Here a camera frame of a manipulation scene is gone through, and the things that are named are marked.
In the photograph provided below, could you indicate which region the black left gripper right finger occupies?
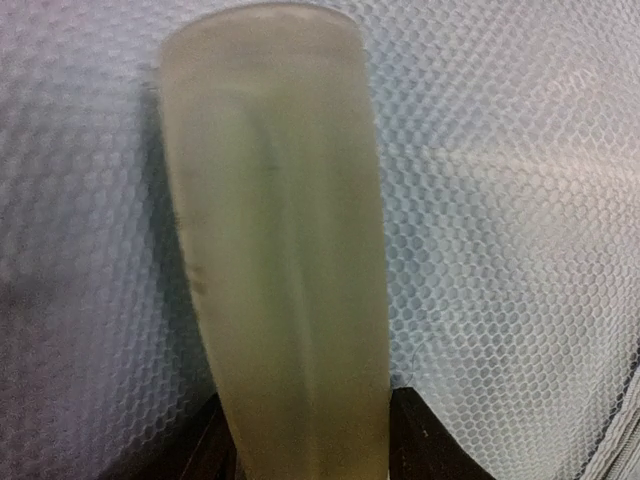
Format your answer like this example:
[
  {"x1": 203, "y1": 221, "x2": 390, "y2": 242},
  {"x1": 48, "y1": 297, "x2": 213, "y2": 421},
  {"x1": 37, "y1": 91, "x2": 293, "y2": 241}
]
[{"x1": 389, "y1": 387, "x2": 493, "y2": 480}]

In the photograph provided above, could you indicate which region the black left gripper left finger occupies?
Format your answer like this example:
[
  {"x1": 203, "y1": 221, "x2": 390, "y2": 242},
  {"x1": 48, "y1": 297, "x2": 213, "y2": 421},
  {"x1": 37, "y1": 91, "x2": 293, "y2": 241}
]
[{"x1": 149, "y1": 394, "x2": 245, "y2": 480}]

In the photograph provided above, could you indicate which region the green hard-shell suitcase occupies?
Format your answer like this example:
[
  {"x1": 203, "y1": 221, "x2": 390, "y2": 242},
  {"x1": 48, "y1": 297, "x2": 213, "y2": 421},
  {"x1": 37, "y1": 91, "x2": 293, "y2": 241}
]
[{"x1": 1, "y1": 1, "x2": 639, "y2": 479}]

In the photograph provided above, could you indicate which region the translucent green bottle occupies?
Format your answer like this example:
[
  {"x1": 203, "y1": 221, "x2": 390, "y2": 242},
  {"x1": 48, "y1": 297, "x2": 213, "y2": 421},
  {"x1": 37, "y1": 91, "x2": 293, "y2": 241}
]
[{"x1": 158, "y1": 3, "x2": 390, "y2": 479}]

